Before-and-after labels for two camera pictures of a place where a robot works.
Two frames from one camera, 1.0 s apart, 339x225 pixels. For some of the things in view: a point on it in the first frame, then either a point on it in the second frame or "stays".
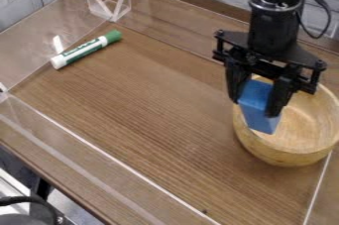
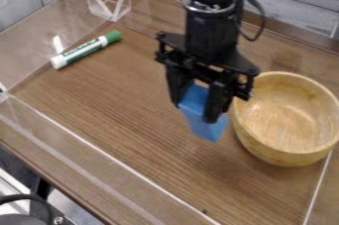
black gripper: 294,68 → 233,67
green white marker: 81,51 stays
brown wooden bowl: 306,136 stays
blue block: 254,100 → 193,105
